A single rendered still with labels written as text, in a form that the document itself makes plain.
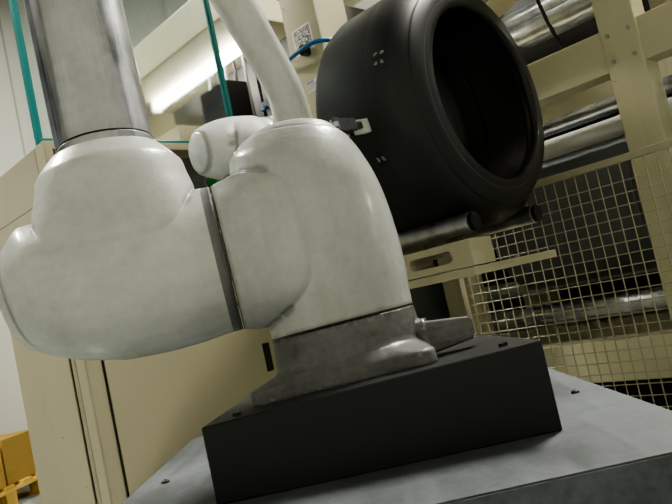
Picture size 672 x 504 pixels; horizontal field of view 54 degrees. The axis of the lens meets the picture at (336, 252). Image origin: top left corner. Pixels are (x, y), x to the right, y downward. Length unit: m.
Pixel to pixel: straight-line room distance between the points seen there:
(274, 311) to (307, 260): 0.06
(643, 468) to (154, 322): 0.42
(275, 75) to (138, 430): 0.88
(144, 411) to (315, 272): 0.99
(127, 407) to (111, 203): 0.94
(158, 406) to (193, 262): 0.98
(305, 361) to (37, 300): 0.25
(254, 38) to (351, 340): 0.51
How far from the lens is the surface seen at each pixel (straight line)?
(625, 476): 0.51
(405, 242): 1.55
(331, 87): 1.53
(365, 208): 0.66
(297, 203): 0.64
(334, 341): 0.63
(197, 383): 1.64
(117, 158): 0.67
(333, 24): 1.92
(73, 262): 0.65
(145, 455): 1.57
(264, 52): 0.99
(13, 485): 4.69
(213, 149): 1.10
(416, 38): 1.47
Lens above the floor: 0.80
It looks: 4 degrees up
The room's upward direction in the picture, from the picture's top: 12 degrees counter-clockwise
